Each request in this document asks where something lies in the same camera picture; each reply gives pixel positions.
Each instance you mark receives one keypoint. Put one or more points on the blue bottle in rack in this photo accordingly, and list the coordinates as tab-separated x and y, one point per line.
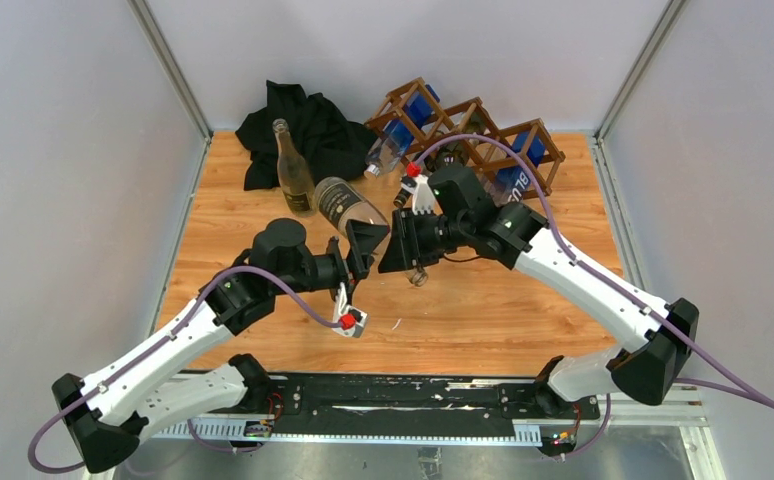
410	103
511	183

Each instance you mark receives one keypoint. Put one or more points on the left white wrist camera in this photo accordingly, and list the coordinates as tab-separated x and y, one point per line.
350	321

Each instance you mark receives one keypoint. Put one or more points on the black crumpled cloth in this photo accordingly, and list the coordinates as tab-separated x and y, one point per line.
331	144

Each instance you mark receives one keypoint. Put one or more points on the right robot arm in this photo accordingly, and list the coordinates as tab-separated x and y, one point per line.
451	209

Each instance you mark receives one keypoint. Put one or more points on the brown wooden wine rack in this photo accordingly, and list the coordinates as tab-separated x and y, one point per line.
499	147

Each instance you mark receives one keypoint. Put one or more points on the dark green wine bottle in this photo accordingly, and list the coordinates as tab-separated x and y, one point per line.
455	152

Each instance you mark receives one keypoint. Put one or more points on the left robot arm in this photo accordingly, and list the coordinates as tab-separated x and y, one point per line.
111	412

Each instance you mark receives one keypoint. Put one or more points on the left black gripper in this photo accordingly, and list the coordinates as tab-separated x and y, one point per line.
363	239

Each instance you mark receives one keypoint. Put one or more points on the aluminium frame rail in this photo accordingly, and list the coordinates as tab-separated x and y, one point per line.
681	408

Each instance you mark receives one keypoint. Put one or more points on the clear bottle black cap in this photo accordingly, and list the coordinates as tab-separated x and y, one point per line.
409	183

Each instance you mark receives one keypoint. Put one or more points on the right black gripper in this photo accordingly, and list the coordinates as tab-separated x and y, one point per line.
404	249

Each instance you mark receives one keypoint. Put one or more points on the blue bottle right in rack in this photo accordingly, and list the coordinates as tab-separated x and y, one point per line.
511	183

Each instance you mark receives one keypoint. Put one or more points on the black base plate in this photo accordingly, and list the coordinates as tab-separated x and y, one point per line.
381	406

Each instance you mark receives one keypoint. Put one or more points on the clear bottle with dark label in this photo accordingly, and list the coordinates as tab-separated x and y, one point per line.
294	176

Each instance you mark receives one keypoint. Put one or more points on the blue bottle left in rack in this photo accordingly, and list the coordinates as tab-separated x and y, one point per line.
410	103

